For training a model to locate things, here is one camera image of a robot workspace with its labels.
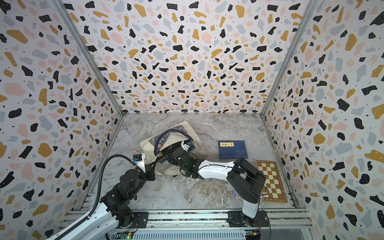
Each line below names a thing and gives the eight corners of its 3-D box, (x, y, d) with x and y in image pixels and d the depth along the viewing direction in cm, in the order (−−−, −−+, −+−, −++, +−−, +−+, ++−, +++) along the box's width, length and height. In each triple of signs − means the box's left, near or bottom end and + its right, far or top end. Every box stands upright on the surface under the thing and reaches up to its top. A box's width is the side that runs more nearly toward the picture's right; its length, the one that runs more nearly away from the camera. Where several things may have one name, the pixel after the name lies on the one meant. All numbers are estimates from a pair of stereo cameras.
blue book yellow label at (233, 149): (218, 160, 98) (219, 156, 95) (217, 143, 107) (217, 140, 104) (246, 160, 99) (248, 157, 96) (243, 143, 107) (244, 140, 104)
